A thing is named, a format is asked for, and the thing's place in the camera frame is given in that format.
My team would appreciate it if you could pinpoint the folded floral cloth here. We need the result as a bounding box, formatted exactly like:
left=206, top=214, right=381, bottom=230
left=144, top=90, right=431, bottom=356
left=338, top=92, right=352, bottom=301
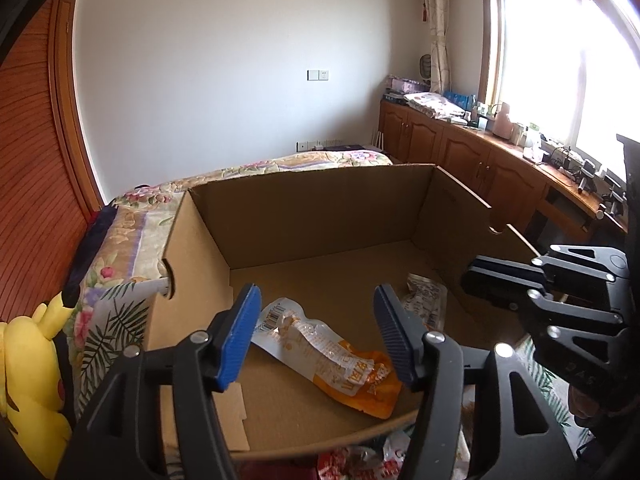
left=404, top=91, right=467, bottom=121

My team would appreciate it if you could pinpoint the wooden cabinet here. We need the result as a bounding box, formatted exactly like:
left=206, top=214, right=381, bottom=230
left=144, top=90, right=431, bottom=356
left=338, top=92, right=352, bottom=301
left=378, top=99, right=628, bottom=256

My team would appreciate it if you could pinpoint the dark blue cloth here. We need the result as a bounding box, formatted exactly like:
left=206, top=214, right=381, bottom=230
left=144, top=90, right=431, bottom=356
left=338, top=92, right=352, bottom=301
left=65, top=209, right=117, bottom=311

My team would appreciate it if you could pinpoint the orange snack packet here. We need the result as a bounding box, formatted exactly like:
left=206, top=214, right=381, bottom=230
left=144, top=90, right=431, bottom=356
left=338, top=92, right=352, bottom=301
left=250, top=297, right=403, bottom=420

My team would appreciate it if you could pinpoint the clear bottle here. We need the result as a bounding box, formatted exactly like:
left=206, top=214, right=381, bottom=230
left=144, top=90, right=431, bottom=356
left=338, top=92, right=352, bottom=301
left=525, top=124, right=542, bottom=161

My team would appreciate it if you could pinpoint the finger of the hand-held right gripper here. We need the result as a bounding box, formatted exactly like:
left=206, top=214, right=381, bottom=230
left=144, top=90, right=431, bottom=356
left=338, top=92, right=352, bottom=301
left=461, top=244, right=632, bottom=295
left=467, top=286, right=630, bottom=377

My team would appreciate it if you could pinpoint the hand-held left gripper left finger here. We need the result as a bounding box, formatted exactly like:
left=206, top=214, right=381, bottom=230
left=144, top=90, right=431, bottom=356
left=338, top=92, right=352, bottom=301
left=55, top=284, right=263, bottom=480

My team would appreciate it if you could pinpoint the brown cardboard box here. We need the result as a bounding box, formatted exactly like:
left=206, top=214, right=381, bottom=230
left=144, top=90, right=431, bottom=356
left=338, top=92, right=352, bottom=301
left=145, top=162, right=546, bottom=466

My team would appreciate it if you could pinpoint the wooden wardrobe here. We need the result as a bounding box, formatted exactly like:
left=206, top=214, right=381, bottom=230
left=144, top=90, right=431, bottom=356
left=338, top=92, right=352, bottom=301
left=0, top=0, right=107, bottom=323

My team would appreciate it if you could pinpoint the small camera on stand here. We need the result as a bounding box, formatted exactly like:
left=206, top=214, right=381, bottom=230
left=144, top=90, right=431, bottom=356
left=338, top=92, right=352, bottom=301
left=575, top=159, right=602, bottom=194
left=597, top=182, right=627, bottom=221

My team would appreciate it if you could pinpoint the red snack packet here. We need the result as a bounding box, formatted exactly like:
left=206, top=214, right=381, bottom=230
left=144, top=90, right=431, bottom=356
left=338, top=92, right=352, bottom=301
left=317, top=447, right=401, bottom=480

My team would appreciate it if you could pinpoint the pink box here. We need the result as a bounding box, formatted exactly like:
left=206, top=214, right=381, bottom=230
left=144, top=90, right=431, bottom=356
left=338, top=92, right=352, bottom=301
left=386, top=75, right=426, bottom=92

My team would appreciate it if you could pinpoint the yellow plush toy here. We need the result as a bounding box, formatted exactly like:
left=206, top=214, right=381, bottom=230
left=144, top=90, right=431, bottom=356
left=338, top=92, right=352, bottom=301
left=0, top=290, right=73, bottom=480

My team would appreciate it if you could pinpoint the person's right hand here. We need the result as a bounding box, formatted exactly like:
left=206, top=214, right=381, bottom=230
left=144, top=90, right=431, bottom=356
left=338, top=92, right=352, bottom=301
left=569, top=385, right=608, bottom=426

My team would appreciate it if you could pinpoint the white grey-print snack packet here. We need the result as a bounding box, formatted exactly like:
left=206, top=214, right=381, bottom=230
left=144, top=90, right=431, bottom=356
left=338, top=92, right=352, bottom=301
left=402, top=273, right=448, bottom=333

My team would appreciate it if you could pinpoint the window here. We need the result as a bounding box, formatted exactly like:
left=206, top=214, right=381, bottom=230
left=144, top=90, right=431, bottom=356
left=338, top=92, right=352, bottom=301
left=487, top=0, right=640, bottom=186

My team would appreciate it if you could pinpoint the white wall socket strip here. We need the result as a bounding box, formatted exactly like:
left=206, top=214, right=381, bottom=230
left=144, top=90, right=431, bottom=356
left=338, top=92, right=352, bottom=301
left=296, top=139, right=346, bottom=152

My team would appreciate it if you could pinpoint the patterned curtain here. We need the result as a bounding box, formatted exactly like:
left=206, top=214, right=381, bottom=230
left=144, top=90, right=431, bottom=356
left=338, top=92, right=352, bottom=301
left=420, top=0, right=453, bottom=94

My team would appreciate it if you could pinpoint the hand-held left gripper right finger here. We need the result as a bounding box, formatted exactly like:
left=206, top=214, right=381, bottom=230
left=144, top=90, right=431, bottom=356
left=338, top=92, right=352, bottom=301
left=372, top=284, right=581, bottom=480

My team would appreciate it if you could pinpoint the pink jug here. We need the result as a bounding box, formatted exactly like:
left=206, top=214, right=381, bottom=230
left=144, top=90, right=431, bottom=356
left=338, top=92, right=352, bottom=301
left=492, top=102, right=513, bottom=136

